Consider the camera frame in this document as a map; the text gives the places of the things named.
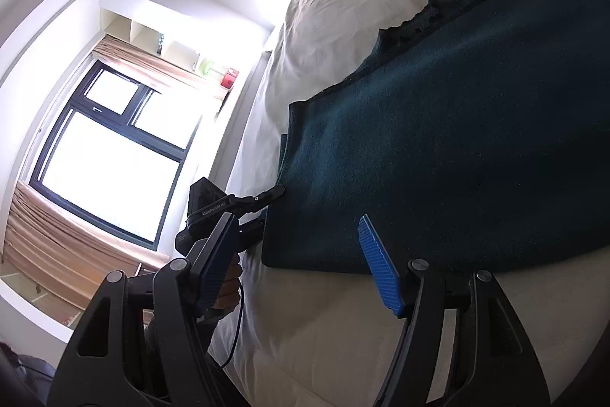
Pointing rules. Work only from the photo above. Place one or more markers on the small red box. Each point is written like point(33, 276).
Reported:
point(228, 79)

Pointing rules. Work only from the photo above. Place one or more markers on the white wall shelf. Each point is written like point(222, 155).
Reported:
point(143, 30)

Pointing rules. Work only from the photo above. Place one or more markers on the bed with beige sheet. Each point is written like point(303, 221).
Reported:
point(309, 340)

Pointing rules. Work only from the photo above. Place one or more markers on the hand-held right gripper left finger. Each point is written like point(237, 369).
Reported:
point(217, 266)

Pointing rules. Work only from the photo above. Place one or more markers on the black framed window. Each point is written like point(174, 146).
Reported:
point(109, 183)

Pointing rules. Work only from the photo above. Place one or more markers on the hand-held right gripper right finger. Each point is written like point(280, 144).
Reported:
point(381, 268)

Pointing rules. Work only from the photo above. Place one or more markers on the dark teal knit sweater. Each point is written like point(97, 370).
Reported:
point(429, 149)

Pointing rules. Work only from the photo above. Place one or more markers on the small green container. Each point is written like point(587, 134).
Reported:
point(208, 66)

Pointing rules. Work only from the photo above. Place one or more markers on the person's left hand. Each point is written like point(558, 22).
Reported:
point(231, 285)

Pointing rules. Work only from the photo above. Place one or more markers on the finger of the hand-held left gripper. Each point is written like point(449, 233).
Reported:
point(251, 235)
point(259, 199)

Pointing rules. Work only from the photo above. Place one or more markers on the beige curtain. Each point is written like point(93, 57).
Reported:
point(62, 245)
point(157, 68)

